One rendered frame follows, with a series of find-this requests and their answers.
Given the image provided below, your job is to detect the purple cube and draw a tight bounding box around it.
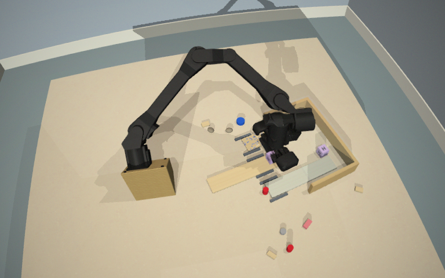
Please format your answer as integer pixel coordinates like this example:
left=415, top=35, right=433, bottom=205
left=265, top=151, right=275, bottom=165

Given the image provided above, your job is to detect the pink rectangular block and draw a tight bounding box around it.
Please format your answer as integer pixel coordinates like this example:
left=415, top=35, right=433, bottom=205
left=303, top=219, right=312, bottom=229

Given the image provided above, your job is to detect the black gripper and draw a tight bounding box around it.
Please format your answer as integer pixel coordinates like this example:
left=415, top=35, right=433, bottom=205
left=253, top=120, right=299, bottom=172

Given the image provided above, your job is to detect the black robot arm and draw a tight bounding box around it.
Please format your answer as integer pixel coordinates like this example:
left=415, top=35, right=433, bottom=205
left=121, top=46, right=316, bottom=171

